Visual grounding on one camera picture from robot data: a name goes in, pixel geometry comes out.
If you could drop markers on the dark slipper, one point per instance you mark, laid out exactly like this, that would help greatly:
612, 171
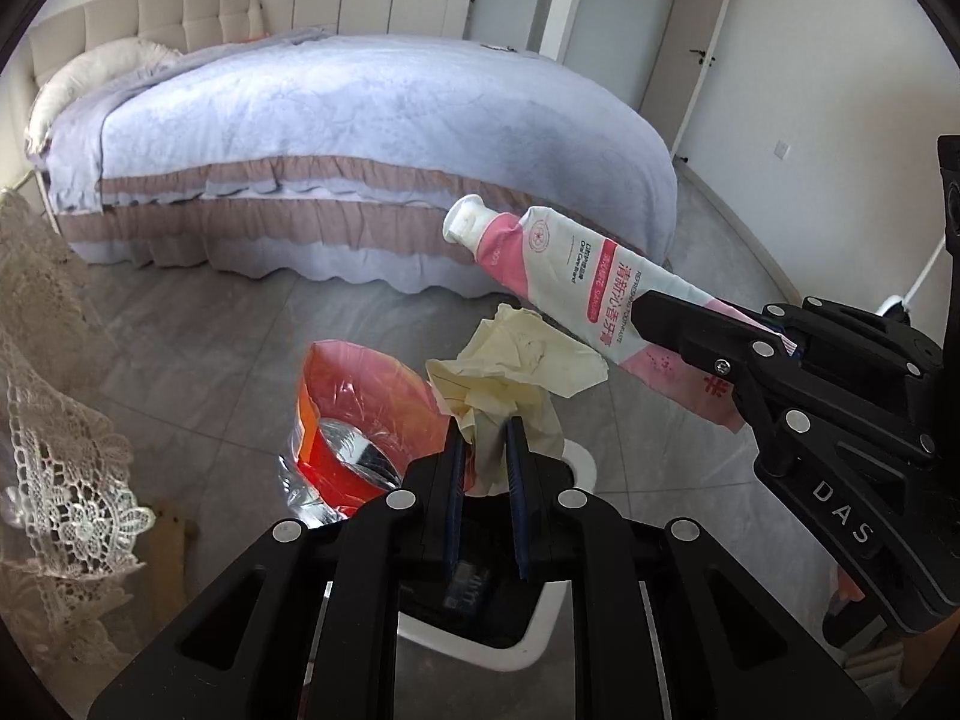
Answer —
851, 624

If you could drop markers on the beige tufted bed headboard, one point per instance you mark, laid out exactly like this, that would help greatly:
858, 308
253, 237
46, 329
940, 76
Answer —
135, 15

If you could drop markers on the pale yellow tissue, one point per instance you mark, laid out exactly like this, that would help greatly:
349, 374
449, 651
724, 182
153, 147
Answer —
517, 352

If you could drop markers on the lilac ruffled bedspread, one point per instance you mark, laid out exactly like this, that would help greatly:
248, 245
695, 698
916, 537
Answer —
375, 112

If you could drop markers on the person's right forearm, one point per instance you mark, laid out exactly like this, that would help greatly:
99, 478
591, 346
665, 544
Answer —
934, 667

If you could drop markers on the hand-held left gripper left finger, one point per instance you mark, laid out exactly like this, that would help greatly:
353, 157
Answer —
456, 495

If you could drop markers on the lilac quilt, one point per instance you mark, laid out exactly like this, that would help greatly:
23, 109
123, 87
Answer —
112, 135

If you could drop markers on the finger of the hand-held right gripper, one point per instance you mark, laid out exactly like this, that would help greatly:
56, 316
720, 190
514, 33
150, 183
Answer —
690, 330
862, 345

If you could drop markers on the white trash bin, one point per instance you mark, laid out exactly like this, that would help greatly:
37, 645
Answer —
480, 641

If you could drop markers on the white wall socket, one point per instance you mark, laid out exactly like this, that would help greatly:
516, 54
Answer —
781, 148

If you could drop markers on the pink white toothpaste tube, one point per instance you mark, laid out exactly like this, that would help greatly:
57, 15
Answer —
570, 270

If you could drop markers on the orange clear plastic wrapper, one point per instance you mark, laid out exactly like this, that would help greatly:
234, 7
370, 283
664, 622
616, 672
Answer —
360, 397

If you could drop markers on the beige lace tablecloth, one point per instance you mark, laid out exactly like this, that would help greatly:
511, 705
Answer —
45, 390

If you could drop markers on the white ruffled pillow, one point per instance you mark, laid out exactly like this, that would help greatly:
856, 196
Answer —
82, 75

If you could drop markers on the small white item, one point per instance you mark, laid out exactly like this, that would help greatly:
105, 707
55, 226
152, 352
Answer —
502, 49

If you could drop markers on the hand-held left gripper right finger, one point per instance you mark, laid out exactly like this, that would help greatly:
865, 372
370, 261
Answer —
517, 495

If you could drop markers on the white room door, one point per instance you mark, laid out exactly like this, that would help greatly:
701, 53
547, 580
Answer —
705, 0

